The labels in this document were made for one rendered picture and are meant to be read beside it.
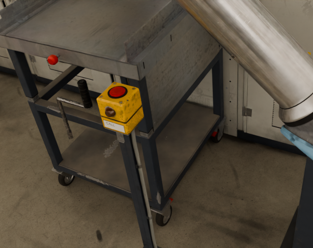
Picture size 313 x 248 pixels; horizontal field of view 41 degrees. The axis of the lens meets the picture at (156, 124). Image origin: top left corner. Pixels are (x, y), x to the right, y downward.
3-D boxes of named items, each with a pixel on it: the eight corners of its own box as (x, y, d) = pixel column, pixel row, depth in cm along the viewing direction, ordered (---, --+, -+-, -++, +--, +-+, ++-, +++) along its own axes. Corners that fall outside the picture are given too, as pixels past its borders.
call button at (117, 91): (120, 102, 103) (119, 97, 102) (107, 98, 105) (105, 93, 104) (129, 92, 106) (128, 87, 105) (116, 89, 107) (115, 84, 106)
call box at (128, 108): (128, 137, 107) (121, 105, 100) (102, 128, 110) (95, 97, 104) (144, 117, 112) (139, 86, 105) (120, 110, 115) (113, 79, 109)
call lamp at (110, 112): (114, 121, 104) (111, 110, 101) (103, 118, 105) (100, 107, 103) (117, 118, 104) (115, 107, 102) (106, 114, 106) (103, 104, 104)
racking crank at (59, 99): (66, 139, 163) (43, 74, 144) (71, 134, 165) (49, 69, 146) (100, 151, 156) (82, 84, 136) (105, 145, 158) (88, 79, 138)
